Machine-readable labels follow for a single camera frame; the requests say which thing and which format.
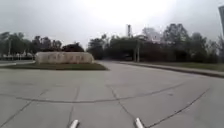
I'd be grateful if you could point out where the distant pale building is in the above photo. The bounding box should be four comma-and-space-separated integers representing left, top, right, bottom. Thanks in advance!
142, 27, 164, 43

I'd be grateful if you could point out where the tall pale tower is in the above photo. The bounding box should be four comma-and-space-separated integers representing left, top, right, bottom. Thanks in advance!
126, 23, 132, 38

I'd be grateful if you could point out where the grey paved plaza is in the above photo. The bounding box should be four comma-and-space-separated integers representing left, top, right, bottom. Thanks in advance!
0, 59, 224, 128

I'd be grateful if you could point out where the robot's own part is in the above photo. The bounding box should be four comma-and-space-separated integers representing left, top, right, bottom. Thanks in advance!
134, 117, 145, 128
69, 119, 80, 128

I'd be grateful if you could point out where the grey kerb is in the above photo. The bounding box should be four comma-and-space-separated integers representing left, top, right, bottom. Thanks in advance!
114, 60, 224, 79

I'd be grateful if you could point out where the pole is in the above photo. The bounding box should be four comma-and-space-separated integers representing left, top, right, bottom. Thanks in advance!
136, 39, 141, 63

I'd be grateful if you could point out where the row of trees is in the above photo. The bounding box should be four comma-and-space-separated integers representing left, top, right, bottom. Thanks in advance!
0, 31, 85, 61
86, 23, 224, 64

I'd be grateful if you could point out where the long pale stone monument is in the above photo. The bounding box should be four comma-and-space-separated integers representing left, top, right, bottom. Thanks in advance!
34, 51, 95, 65

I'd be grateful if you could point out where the grass strip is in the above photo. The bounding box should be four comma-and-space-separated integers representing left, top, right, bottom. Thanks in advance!
133, 61, 224, 73

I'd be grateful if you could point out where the grass patch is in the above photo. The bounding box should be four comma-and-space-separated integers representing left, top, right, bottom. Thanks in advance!
3, 62, 108, 71

